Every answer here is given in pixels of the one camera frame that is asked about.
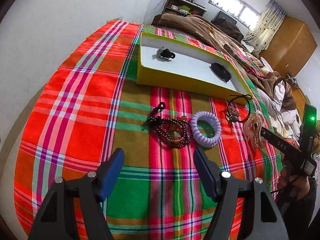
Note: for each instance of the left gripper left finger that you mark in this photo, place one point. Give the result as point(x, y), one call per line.
point(55, 218)

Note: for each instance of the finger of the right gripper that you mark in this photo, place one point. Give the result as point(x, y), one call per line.
point(290, 151)

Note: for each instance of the translucent pink hair claw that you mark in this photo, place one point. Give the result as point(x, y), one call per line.
point(252, 129)

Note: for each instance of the person's right hand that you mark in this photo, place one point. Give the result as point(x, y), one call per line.
point(300, 183)

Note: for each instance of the white pink bedding pile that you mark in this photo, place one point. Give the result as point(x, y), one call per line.
point(276, 94)

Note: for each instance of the folded plaid cloth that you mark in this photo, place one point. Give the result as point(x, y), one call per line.
point(248, 65)

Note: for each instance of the wooden wardrobe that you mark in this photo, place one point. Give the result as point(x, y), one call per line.
point(290, 48)

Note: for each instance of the black wristband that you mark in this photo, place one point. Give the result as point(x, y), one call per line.
point(221, 71)

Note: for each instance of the patterned curtain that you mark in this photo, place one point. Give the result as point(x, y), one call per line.
point(267, 26)

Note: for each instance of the red plaid bed cloth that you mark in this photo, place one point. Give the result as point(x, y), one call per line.
point(92, 105)

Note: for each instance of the dark jacket on chair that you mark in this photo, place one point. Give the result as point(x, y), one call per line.
point(228, 25)

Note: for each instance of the brown fleece blanket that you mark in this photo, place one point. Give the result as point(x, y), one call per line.
point(207, 33)

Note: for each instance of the yellow-green shallow box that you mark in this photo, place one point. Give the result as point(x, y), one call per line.
point(168, 63)

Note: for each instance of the window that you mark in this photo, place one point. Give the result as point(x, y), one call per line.
point(240, 10)

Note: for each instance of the cluttered wooden shelf unit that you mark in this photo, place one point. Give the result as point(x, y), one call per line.
point(183, 8)

